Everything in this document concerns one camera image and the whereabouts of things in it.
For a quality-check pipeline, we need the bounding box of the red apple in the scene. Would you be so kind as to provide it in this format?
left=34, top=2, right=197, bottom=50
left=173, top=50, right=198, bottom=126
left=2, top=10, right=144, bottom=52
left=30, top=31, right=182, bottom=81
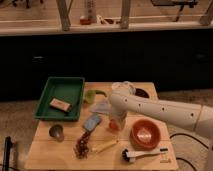
left=109, top=120, right=118, bottom=130

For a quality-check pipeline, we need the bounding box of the metal cup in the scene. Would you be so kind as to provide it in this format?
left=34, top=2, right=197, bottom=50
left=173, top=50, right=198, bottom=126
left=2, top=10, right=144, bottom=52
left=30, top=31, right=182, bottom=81
left=49, top=125, right=64, bottom=142

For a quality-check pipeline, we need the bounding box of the black cable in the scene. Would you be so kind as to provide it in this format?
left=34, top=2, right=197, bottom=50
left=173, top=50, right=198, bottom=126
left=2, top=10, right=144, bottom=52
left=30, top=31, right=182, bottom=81
left=169, top=132, right=213, bottom=171

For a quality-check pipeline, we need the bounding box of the grey cloth piece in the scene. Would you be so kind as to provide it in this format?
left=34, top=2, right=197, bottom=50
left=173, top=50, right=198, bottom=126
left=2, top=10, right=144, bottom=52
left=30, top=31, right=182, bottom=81
left=89, top=101, right=110, bottom=115

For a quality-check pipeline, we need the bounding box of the black stand left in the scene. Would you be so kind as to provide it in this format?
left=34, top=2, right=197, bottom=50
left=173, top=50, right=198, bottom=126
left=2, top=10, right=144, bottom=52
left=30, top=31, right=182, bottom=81
left=2, top=136, right=13, bottom=171

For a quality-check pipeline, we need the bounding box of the orange red bowl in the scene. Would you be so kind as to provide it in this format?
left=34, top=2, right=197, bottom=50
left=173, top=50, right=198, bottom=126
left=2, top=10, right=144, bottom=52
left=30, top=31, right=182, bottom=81
left=130, top=119, right=161, bottom=151

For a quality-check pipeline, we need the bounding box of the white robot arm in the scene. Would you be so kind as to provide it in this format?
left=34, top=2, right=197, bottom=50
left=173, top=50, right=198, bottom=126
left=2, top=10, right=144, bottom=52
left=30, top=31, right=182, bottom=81
left=108, top=81, right=213, bottom=139

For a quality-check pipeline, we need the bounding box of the red brown grapes bunch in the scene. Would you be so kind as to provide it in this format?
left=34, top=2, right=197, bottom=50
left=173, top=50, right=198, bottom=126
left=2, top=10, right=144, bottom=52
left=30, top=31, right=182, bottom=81
left=74, top=132, right=90, bottom=159

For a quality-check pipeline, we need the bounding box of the green plastic tray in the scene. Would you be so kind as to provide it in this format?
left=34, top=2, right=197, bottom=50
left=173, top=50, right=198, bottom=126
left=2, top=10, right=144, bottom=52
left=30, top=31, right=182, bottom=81
left=34, top=77, right=85, bottom=121

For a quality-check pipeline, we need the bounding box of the red object on shelf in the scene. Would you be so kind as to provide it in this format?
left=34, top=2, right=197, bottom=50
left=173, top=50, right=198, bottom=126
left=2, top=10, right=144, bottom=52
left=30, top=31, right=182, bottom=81
left=79, top=16, right=92, bottom=25

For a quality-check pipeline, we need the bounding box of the brown sponge block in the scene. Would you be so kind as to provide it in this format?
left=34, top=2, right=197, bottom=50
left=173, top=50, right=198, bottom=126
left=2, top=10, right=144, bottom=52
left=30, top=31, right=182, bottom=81
left=50, top=98, right=71, bottom=112

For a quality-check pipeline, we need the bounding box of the dark purple bowl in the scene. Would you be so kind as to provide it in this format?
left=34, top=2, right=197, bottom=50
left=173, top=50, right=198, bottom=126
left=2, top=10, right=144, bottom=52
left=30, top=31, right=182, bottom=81
left=135, top=88, right=149, bottom=98

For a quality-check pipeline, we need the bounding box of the yellow banana toy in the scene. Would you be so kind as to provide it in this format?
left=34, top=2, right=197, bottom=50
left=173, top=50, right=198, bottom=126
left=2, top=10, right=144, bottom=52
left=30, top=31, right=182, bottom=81
left=91, top=140, right=118, bottom=153

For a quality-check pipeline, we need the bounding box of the black white brush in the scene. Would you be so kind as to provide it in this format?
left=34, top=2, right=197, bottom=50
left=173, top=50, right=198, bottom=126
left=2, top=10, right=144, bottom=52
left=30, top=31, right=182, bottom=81
left=122, top=148, right=168, bottom=163

